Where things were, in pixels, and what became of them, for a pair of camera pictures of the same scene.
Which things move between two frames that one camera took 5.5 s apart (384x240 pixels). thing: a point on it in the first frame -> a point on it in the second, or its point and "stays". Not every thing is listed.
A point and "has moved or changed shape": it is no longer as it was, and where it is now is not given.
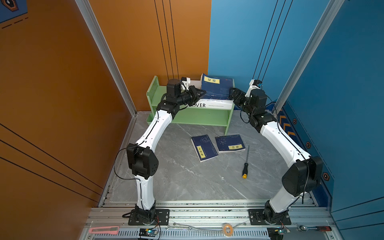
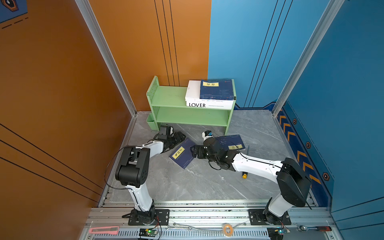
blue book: [216, 87] has moved or changed shape
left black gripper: [193, 92] -> [179, 138]
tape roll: [231, 230] stays
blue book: [204, 148] has moved or changed shape
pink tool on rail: [111, 230] stays
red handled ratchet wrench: [303, 228] stays
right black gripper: [241, 95] -> [200, 148]
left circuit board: [149, 232] stays
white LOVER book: [215, 104] stays
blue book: [229, 143] stays
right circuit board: [275, 233] stays
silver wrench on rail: [179, 227] stays
